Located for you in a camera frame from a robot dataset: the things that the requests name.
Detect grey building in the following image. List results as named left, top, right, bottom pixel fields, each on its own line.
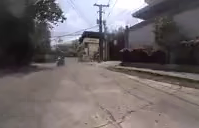
left=125, top=0, right=199, bottom=66

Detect dark gate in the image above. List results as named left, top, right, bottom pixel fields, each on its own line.
left=108, top=39, right=127, bottom=62

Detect dirt strip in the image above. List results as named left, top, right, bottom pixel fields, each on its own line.
left=106, top=66, right=199, bottom=92

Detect small tree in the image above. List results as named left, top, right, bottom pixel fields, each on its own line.
left=153, top=14, right=185, bottom=64

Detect overhead wires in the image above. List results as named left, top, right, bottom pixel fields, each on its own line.
left=50, top=0, right=148, bottom=43

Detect raised pale pavement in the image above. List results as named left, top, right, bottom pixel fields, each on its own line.
left=100, top=60, right=199, bottom=84

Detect red flowering hedge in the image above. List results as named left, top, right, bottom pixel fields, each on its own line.
left=119, top=34, right=199, bottom=66

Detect utility pole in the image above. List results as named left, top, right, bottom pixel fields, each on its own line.
left=93, top=3, right=110, bottom=63

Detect grey concrete road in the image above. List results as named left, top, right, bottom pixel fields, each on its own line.
left=0, top=57, right=199, bottom=128

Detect pale building with dark roof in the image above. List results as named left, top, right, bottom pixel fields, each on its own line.
left=76, top=30, right=101, bottom=63

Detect dark trees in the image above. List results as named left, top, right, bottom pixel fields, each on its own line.
left=0, top=0, right=67, bottom=70

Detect motorcycle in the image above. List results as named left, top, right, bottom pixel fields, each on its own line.
left=56, top=55, right=66, bottom=67

